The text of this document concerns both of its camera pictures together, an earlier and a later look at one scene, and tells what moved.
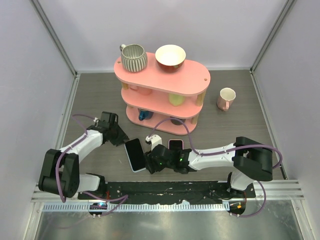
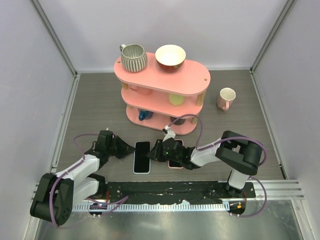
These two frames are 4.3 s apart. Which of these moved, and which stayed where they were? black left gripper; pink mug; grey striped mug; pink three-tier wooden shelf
Moved: black left gripper
Stayed: pink mug; grey striped mug; pink three-tier wooden shelf
